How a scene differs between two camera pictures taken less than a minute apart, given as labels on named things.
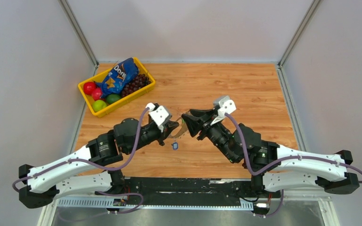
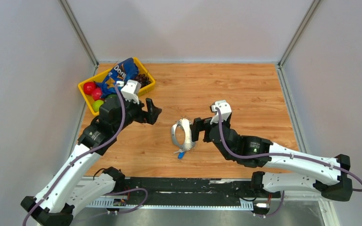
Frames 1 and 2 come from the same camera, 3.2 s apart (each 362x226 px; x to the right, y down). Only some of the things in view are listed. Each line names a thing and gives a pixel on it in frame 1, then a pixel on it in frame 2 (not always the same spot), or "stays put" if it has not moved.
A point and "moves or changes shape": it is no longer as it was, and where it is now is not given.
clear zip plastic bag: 180,130 moves or changes shape
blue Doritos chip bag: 119,75 stays put
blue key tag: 175,146 -> 181,155
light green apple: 98,105 stays put
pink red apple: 96,94 stays put
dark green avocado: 112,98 stays put
